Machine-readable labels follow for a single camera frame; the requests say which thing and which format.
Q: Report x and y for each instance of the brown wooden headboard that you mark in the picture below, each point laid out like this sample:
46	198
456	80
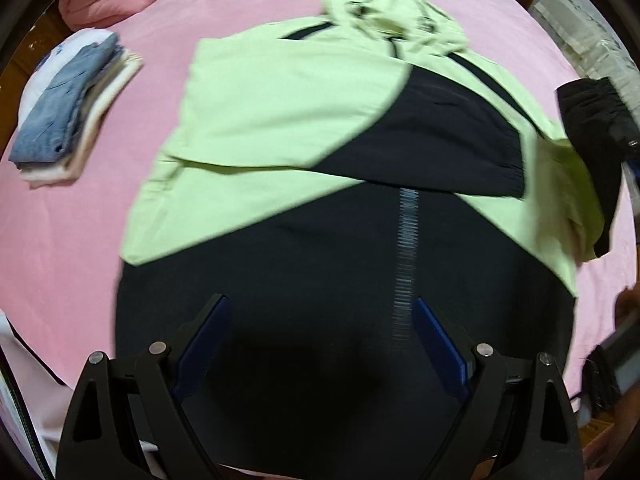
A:
32	40

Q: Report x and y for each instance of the white bed base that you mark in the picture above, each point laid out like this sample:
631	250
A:
20	385

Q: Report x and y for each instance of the dark blurred object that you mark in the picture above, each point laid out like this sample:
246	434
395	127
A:
612	370

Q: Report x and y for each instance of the green and black hooded jacket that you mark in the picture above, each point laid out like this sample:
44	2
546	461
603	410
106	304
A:
280	125

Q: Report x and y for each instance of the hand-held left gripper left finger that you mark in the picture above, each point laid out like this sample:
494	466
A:
206	340

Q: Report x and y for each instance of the folded blue jeans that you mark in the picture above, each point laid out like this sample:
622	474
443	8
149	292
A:
55	105

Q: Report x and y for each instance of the folded white printed shirt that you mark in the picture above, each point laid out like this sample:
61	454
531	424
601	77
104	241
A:
47	67

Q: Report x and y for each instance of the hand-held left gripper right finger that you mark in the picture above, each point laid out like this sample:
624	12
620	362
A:
440	345

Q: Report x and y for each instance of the folded cream clothes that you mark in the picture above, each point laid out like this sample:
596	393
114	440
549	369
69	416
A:
97	110

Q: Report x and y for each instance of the light green shirt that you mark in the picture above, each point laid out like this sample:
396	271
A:
75	240

